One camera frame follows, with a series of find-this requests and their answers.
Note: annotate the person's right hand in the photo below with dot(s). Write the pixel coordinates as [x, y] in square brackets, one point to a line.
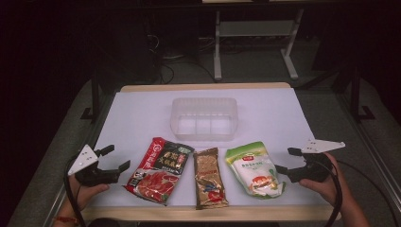
[327, 189]

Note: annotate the brown snack packet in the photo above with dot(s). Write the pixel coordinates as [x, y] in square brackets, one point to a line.
[209, 179]

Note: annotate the green and white powder packet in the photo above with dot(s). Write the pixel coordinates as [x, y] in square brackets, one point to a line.
[257, 171]

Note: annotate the white metal stand frame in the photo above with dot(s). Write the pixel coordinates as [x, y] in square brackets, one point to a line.
[217, 56]

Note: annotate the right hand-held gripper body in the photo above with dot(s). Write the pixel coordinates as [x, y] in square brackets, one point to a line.
[313, 167]

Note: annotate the red and black seasoning packet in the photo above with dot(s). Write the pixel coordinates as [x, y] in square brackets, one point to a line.
[159, 171]

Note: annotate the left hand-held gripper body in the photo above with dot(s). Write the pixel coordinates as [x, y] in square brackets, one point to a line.
[91, 175]

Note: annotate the person's left hand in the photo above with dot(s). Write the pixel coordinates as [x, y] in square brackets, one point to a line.
[85, 194]

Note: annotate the black metal stand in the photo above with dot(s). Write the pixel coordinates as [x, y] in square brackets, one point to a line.
[355, 97]
[95, 101]

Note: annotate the clear plastic container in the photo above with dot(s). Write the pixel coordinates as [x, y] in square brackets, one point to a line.
[204, 126]

